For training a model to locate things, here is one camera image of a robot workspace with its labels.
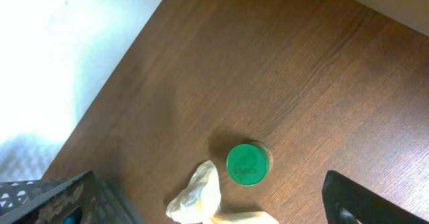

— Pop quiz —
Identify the grey plastic shopping basket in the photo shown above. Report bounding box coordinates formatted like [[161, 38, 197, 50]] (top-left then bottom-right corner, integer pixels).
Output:
[[1, 171, 143, 224]]

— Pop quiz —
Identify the crumpled beige paper bag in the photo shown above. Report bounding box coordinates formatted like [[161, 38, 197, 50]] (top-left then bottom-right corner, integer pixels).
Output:
[[166, 160, 279, 224]]

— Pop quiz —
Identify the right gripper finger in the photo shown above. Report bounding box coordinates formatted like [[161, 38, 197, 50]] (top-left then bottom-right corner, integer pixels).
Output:
[[322, 170, 428, 224]]

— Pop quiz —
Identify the green lidded jar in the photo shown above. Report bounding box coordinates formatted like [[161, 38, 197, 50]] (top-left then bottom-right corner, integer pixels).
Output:
[[227, 142, 273, 186]]

